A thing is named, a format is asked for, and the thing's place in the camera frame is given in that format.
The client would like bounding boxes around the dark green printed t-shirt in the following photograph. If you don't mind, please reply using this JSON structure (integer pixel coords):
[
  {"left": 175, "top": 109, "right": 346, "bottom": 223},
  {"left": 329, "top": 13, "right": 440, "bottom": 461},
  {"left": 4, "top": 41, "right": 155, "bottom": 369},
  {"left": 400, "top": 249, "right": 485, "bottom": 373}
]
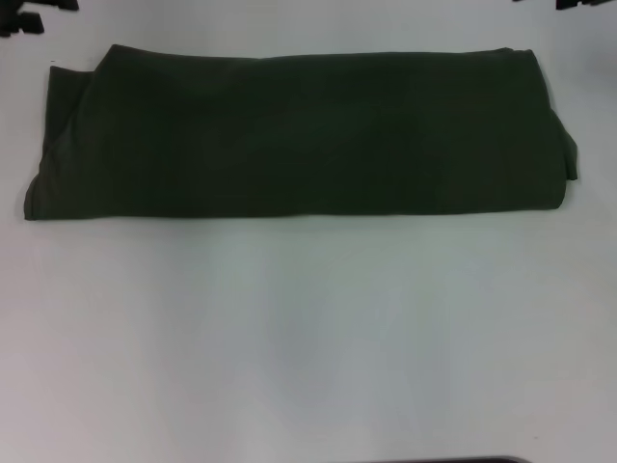
[{"left": 23, "top": 42, "right": 579, "bottom": 224}]

